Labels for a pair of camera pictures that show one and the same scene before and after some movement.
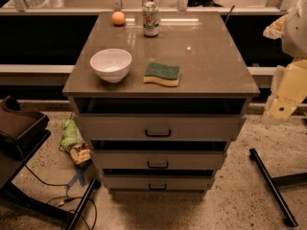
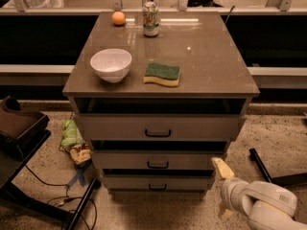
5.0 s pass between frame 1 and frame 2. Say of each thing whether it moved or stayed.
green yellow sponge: stayed
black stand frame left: stayed
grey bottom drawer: stayed
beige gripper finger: moved
